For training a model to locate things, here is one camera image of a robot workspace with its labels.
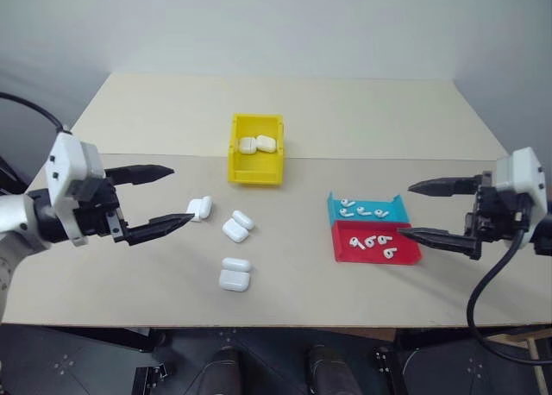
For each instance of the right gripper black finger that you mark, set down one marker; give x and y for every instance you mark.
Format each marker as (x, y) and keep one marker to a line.
(444, 187)
(448, 240)

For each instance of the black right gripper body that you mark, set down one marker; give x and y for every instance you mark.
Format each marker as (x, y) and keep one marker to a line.
(496, 218)

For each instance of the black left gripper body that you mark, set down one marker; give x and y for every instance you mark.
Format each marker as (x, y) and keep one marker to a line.
(95, 214)

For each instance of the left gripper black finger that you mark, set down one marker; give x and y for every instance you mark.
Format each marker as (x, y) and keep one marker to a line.
(142, 173)
(155, 227)

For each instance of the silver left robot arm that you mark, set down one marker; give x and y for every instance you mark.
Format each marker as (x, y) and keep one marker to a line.
(17, 222)

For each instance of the white earbud case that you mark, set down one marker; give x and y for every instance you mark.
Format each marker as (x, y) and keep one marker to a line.
(235, 230)
(202, 207)
(234, 278)
(266, 144)
(248, 146)

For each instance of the yellow plastic bin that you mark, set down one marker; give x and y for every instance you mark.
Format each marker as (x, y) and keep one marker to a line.
(252, 168)

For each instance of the red plastic tray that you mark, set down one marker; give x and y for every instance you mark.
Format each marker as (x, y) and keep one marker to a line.
(409, 255)

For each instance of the blue plastic tray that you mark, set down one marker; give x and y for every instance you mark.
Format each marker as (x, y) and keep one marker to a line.
(397, 211)

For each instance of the dark brown rounded shape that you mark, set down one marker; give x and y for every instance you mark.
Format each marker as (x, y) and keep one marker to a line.
(222, 369)
(328, 369)

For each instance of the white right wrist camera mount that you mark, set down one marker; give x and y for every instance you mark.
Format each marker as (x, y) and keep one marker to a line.
(519, 171)

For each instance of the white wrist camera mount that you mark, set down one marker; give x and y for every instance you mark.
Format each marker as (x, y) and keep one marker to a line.
(519, 171)
(64, 153)

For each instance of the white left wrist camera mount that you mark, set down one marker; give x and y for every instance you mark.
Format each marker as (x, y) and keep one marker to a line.
(64, 153)

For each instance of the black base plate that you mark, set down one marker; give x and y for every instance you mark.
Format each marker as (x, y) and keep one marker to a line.
(453, 369)
(64, 360)

